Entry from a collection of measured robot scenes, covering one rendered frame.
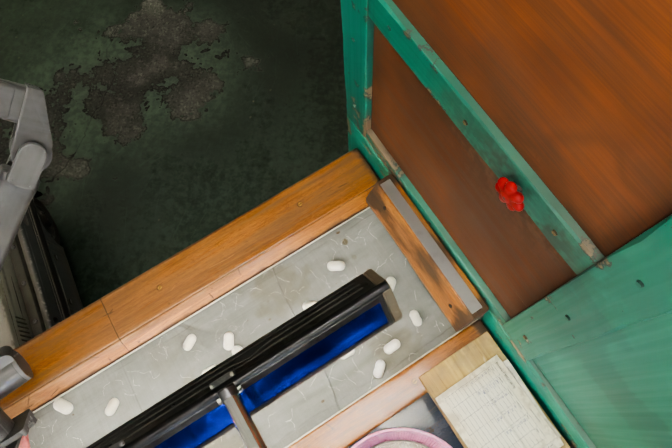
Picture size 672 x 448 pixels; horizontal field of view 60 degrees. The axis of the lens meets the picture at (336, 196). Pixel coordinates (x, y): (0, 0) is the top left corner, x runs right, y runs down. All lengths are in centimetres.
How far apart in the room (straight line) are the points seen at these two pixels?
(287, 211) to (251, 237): 9
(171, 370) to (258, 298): 21
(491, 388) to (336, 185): 48
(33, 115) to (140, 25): 154
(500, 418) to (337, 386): 29
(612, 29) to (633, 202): 16
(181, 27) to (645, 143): 209
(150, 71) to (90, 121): 29
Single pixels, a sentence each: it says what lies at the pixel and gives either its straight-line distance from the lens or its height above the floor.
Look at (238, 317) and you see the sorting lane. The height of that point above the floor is 74.
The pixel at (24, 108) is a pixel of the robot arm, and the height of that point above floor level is 111.
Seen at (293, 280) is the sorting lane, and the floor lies 74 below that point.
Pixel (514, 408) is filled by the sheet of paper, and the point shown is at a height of 78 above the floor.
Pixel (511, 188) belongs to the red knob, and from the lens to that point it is 65.
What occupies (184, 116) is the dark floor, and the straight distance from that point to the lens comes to 221.
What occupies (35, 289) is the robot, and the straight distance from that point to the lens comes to 177.
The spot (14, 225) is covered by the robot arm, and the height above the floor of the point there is 101.
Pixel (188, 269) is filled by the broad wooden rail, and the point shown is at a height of 77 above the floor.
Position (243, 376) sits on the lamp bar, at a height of 111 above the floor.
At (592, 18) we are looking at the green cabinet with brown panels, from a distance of 48.
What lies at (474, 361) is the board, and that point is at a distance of 109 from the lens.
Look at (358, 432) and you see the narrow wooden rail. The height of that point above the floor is 76.
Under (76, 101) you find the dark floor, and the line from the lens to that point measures 239.
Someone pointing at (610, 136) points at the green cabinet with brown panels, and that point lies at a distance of 53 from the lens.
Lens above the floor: 185
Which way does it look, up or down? 69 degrees down
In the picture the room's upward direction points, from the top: 7 degrees counter-clockwise
